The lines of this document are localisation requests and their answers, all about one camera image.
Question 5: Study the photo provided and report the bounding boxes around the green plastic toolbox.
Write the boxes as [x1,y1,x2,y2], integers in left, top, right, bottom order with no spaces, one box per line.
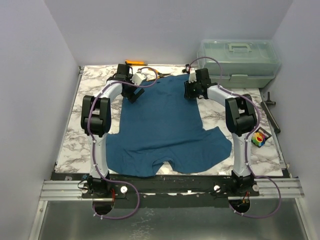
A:
[197,39,281,89]

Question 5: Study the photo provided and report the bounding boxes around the yellow handled pliers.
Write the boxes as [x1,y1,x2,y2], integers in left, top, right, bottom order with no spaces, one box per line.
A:
[146,70,171,82]

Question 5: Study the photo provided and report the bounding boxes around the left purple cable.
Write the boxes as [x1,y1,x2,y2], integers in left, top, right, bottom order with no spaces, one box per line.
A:
[83,66,158,221]

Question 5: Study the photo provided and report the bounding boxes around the blue t-shirt garment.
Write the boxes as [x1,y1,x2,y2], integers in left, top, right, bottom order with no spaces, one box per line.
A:
[106,74,232,177]

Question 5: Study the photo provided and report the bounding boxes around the orange utility knife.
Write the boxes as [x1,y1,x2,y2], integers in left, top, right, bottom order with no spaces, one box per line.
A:
[125,60,148,66]

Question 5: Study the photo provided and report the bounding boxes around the black T-handle tool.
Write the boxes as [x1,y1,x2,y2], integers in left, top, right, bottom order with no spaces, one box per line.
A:
[182,64,191,74]

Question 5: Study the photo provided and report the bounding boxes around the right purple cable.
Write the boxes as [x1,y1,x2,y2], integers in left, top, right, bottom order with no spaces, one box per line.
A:
[187,56,282,219]

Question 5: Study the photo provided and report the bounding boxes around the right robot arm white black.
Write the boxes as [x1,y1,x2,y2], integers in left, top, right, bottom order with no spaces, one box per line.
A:
[184,68,261,196]

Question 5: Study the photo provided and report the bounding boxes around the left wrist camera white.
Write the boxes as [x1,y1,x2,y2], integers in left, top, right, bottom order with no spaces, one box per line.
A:
[131,72,148,86]

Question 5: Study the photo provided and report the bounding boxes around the aluminium rail frame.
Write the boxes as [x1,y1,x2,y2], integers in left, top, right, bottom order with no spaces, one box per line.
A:
[39,178,305,201]

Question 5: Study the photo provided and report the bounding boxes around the small black tray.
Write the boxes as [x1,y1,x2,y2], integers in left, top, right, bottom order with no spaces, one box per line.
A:
[251,127,272,148]

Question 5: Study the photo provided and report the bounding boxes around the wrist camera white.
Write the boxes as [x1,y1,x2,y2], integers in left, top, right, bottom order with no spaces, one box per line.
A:
[131,72,148,86]
[188,69,197,84]

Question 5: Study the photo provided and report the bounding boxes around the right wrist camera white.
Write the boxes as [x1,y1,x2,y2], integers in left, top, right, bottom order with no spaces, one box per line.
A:
[188,69,197,84]

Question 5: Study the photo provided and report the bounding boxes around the black clamp bar tool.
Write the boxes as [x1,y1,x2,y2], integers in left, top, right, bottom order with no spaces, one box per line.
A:
[260,91,281,134]

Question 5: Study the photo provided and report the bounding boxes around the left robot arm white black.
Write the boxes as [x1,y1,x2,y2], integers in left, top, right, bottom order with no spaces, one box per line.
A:
[80,64,148,198]

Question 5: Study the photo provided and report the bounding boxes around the purple cable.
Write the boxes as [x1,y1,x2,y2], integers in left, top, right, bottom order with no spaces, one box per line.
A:
[187,56,282,219]
[83,66,158,221]

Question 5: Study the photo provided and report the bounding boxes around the rainbow flower plush brooch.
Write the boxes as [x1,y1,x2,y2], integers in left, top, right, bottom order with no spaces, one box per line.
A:
[251,132,266,148]

